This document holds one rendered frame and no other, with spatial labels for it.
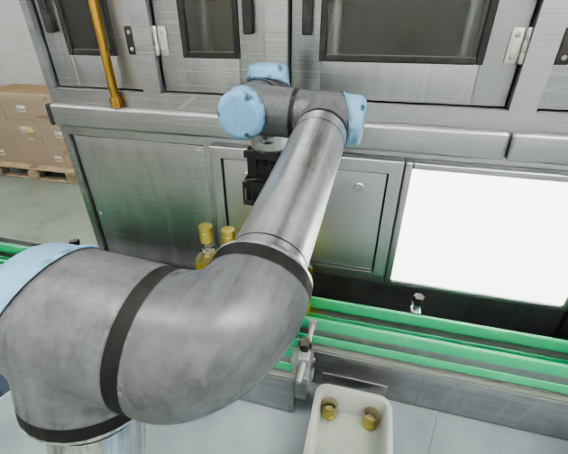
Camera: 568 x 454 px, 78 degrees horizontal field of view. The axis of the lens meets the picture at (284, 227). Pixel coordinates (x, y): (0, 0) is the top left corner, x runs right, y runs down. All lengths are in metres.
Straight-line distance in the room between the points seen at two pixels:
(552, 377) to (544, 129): 0.53
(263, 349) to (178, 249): 0.93
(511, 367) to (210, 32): 0.99
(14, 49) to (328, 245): 5.22
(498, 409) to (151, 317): 0.90
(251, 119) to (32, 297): 0.36
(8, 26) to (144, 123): 4.80
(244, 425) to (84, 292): 0.73
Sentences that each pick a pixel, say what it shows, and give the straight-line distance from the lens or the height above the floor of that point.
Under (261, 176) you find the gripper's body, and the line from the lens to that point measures 0.72.
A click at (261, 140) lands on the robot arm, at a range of 0.66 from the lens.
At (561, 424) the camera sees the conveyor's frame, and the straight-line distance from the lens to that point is 1.09.
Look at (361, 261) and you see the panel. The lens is 0.95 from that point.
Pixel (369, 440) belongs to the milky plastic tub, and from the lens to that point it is 0.94.
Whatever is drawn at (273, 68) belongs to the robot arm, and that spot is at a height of 1.52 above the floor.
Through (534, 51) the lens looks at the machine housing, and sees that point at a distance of 0.84.
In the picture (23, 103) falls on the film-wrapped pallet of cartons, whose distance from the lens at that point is 4.76.
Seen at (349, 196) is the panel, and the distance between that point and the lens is 0.86.
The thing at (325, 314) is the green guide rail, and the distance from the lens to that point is 0.96.
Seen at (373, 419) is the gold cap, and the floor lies 0.79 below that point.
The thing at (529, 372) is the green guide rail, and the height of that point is 0.93.
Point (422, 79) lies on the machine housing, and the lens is 0.83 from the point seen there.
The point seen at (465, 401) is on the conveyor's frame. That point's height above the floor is 0.81.
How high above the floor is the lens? 1.58
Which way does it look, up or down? 31 degrees down
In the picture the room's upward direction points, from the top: straight up
